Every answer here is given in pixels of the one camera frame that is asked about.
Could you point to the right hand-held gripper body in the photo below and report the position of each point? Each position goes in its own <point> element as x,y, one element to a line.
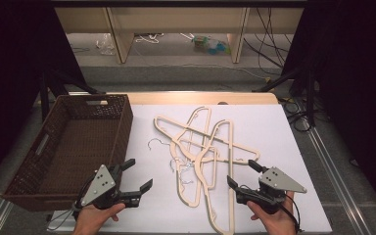
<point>277,181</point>

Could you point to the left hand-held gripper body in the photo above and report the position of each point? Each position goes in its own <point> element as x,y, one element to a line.
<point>99,184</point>

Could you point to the beige plastic clothes hanger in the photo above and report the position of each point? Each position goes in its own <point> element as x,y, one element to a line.
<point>230,179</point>
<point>241,146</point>
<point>208,114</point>

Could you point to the brown woven basket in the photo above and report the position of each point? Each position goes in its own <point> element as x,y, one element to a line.
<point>78,147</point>

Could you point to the person's left hand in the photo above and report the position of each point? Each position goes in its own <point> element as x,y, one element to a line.
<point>89,220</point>

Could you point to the person's right hand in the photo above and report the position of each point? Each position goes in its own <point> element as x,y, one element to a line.
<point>280,223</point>

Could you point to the white table mat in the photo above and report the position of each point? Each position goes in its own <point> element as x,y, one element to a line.
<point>267,130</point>

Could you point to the black tripod stand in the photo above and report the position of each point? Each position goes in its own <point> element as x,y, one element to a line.
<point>45,94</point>
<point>310,94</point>

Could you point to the clear plastic bag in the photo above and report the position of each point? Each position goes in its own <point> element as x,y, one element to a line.
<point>106,44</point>

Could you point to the black curtain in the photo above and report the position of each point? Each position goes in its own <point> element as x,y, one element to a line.
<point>9,65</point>
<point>355,81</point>

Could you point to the colourful plastic bag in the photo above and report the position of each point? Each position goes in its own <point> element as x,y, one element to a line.
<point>210,45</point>

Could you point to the beige wooden shelf unit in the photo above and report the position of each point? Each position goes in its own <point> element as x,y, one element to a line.
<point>176,19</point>

